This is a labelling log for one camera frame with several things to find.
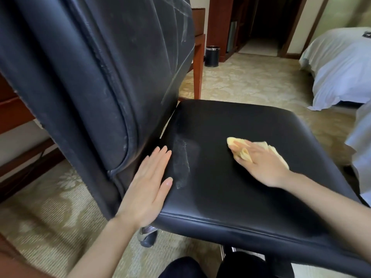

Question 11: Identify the brown wooden furniture piece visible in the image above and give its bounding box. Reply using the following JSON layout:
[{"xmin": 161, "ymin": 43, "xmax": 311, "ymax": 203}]
[{"xmin": 0, "ymin": 233, "xmax": 48, "ymax": 278}]

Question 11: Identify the yellow cleaning cloth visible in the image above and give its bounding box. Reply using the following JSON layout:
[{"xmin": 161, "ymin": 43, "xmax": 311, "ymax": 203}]
[{"xmin": 227, "ymin": 137, "xmax": 290, "ymax": 170}]

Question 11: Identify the black leather office chair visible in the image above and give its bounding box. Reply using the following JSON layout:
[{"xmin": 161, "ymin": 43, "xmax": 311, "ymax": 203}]
[{"xmin": 0, "ymin": 0, "xmax": 371, "ymax": 277}]

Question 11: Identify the person's right forearm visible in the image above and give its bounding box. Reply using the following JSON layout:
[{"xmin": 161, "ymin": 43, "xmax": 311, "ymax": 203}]
[{"xmin": 278, "ymin": 171, "xmax": 371, "ymax": 262}]

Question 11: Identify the brown wooden chair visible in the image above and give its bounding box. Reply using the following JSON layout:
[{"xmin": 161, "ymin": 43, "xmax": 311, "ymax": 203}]
[{"xmin": 178, "ymin": 8, "xmax": 206, "ymax": 102}]

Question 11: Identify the person's left forearm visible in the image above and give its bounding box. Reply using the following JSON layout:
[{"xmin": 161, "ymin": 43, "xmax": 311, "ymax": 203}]
[{"xmin": 66, "ymin": 216, "xmax": 138, "ymax": 278}]

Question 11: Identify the black waste bin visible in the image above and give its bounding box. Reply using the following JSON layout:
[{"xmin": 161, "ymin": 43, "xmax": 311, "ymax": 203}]
[{"xmin": 204, "ymin": 46, "xmax": 221, "ymax": 68}]

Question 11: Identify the bed with white linen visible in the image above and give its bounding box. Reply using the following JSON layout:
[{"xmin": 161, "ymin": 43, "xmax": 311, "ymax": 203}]
[{"xmin": 299, "ymin": 27, "xmax": 371, "ymax": 111}]

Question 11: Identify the brown wooden door frame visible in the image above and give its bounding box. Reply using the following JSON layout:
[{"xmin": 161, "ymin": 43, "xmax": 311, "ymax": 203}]
[{"xmin": 278, "ymin": 0, "xmax": 331, "ymax": 59}]

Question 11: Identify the person's right hand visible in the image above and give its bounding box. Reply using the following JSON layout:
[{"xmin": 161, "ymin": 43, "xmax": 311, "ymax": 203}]
[{"xmin": 228, "ymin": 139, "xmax": 292, "ymax": 189}]

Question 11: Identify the person's right leg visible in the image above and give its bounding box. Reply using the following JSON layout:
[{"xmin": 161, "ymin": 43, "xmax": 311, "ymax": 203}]
[{"xmin": 216, "ymin": 252, "xmax": 295, "ymax": 278}]

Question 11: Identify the brown wooden wardrobe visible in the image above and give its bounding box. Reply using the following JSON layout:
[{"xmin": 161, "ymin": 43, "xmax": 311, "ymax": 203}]
[{"xmin": 206, "ymin": 0, "xmax": 253, "ymax": 63}]

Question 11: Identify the person's left hand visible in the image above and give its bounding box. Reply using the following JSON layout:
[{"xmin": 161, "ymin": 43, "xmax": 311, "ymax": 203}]
[{"xmin": 115, "ymin": 146, "xmax": 174, "ymax": 230}]

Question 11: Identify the person's leg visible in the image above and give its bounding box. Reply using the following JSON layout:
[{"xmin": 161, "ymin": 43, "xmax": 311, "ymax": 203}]
[
  {"xmin": 216, "ymin": 252, "xmax": 295, "ymax": 278},
  {"xmin": 158, "ymin": 256, "xmax": 208, "ymax": 278}
]

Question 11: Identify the brown wooden desk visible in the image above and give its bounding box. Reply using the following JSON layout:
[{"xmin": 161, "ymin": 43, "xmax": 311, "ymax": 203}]
[{"xmin": 0, "ymin": 73, "xmax": 66, "ymax": 203}]

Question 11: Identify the white bed sheet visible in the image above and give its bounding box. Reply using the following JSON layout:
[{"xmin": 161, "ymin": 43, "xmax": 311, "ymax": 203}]
[{"xmin": 344, "ymin": 101, "xmax": 371, "ymax": 208}]

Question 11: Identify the person's left leg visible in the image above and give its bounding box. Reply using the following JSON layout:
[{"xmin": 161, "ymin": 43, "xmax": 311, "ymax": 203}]
[{"xmin": 158, "ymin": 256, "xmax": 208, "ymax": 278}]

